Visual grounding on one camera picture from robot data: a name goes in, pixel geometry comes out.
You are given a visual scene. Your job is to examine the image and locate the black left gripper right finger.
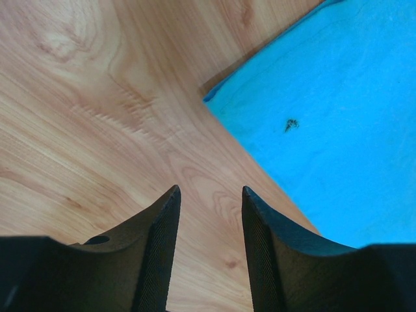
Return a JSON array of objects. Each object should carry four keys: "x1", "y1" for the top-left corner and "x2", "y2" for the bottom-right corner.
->
[{"x1": 242, "y1": 187, "x2": 415, "y2": 311}]

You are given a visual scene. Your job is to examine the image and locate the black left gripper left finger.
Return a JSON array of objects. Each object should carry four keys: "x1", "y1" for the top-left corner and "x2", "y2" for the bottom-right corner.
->
[{"x1": 1, "y1": 186, "x2": 181, "y2": 311}]

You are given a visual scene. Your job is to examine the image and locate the light blue t-shirt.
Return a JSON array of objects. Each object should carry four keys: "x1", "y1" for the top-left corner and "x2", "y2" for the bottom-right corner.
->
[{"x1": 203, "y1": 0, "x2": 415, "y2": 248}]

